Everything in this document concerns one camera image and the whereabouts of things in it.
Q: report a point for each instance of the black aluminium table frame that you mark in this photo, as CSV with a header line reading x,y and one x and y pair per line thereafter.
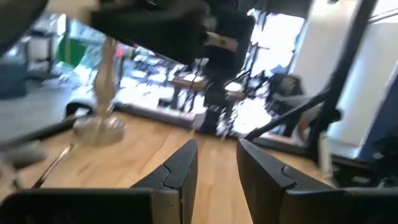
x,y
339,77

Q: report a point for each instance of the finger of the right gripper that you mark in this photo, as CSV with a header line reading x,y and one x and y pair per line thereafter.
x,y
155,28

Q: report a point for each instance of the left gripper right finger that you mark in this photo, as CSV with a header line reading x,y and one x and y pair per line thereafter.
x,y
264,186

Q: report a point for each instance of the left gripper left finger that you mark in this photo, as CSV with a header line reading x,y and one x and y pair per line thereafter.
x,y
177,180

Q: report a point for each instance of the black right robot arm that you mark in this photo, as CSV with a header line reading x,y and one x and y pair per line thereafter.
x,y
214,105

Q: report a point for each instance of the thin dark cosmetic pencil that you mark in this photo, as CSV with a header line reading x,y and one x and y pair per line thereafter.
x,y
51,166

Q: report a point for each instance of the silver table lamp white shade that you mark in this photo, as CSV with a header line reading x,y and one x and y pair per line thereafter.
x,y
104,81

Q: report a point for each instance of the wooden desk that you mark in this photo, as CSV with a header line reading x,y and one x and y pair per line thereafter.
x,y
189,82

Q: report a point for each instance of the black table clamp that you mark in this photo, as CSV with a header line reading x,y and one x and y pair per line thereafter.
x,y
70,109

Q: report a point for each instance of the green round object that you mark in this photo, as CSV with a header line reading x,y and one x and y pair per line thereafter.
x,y
73,51

